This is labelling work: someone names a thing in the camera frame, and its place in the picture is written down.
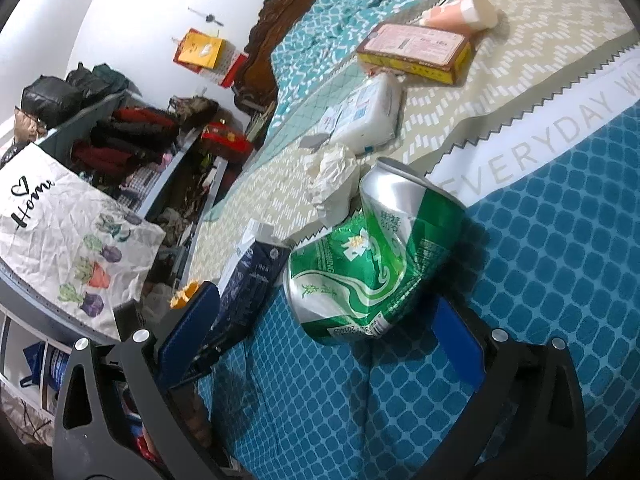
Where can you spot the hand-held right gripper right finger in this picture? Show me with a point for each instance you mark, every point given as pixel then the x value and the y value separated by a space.
pixel 457 345

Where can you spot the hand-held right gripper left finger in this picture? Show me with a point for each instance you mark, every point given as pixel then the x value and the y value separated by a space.
pixel 192 325

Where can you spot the dark blue drink carton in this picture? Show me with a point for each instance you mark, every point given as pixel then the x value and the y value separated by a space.
pixel 245 280

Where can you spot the crushed green drink can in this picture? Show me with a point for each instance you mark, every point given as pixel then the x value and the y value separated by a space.
pixel 370 270

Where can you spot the white tissue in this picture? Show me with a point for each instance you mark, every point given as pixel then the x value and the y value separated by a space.
pixel 332 180

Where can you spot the white tissue pack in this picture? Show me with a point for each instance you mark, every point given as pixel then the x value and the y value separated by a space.
pixel 365 115

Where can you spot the yellow and pink cardboard box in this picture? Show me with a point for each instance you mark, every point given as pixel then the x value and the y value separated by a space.
pixel 415 45

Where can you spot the peach plastic tube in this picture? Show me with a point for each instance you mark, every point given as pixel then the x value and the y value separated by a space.
pixel 450 15

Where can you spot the orange peel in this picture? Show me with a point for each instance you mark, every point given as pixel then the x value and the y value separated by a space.
pixel 182 297

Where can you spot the bed with blue patterned sheet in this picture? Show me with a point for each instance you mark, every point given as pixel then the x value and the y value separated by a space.
pixel 525 240

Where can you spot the white printed cloth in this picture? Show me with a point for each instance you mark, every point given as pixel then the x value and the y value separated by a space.
pixel 65 240

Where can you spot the blue shopping bag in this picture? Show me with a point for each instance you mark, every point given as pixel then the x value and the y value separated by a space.
pixel 42 367

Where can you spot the grey shelf unit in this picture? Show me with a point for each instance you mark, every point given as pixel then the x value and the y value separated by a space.
pixel 175 160

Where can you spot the red gift box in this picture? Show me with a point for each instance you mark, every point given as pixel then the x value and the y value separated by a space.
pixel 225 137

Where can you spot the pile of red and black clothes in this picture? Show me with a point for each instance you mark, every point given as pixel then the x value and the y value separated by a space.
pixel 125 145

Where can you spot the brown handbag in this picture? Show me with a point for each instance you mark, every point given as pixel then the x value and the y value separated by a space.
pixel 197 110

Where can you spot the dark green bag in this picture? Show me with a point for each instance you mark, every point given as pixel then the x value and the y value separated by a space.
pixel 100 80

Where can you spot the black bag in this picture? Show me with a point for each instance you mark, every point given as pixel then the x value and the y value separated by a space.
pixel 50 100

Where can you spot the carved wooden headboard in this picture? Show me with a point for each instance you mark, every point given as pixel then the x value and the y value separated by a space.
pixel 260 35

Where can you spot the teal patterned quilt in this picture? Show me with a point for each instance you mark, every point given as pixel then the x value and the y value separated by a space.
pixel 320 30

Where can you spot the red and yellow wall calendar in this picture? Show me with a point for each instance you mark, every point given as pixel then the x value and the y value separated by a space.
pixel 200 50

